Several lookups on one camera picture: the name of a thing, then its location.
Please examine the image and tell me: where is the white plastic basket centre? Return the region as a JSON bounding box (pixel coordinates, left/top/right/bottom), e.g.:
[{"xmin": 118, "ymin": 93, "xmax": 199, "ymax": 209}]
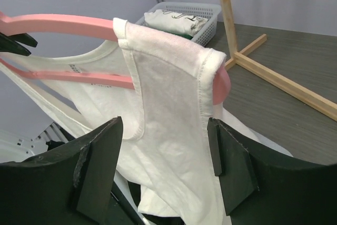
[{"xmin": 0, "ymin": 122, "xmax": 148, "ymax": 225}]

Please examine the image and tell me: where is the white folded cloth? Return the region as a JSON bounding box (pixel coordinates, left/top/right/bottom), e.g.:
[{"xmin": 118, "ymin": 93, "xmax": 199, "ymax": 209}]
[{"xmin": 144, "ymin": 9, "xmax": 208, "ymax": 36}]

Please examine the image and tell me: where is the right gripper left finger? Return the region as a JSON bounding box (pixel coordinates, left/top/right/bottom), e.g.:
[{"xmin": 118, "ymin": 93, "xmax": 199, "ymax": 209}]
[{"xmin": 1, "ymin": 117, "xmax": 123, "ymax": 224}]

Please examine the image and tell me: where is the black tank top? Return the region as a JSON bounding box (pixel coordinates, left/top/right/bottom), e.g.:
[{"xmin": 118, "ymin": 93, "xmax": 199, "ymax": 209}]
[{"xmin": 41, "ymin": 138, "xmax": 184, "ymax": 224}]

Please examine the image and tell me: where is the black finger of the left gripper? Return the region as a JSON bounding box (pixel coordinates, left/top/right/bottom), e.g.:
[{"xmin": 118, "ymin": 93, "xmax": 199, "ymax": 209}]
[{"xmin": 0, "ymin": 33, "xmax": 38, "ymax": 56}]

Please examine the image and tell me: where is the white plastic basket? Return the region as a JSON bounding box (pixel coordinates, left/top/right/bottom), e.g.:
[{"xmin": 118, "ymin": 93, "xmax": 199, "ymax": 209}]
[
  {"xmin": 136, "ymin": 2, "xmax": 221, "ymax": 46},
  {"xmin": 0, "ymin": 122, "xmax": 148, "ymax": 225}
]

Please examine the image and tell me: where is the white tank top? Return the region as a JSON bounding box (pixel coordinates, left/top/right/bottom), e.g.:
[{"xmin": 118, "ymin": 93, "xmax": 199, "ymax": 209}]
[{"xmin": 1, "ymin": 14, "xmax": 288, "ymax": 224}]

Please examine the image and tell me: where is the wooden clothes rack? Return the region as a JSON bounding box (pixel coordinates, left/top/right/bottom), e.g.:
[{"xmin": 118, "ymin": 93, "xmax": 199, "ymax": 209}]
[{"xmin": 220, "ymin": 0, "xmax": 336, "ymax": 121}]

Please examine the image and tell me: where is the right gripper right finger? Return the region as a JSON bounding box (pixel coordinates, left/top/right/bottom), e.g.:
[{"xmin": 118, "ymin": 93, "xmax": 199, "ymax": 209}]
[{"xmin": 207, "ymin": 118, "xmax": 336, "ymax": 224}]

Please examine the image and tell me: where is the white plastic basket back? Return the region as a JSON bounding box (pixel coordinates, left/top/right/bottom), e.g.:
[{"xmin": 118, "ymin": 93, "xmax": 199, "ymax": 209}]
[{"xmin": 136, "ymin": 2, "xmax": 221, "ymax": 46}]

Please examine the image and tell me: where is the pink hanger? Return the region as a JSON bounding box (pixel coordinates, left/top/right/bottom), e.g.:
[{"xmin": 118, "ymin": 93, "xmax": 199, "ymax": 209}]
[{"xmin": 0, "ymin": 11, "xmax": 232, "ymax": 106}]

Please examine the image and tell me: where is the dark green folded cloth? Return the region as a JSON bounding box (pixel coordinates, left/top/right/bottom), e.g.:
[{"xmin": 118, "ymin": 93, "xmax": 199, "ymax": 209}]
[{"xmin": 181, "ymin": 34, "xmax": 193, "ymax": 40}]

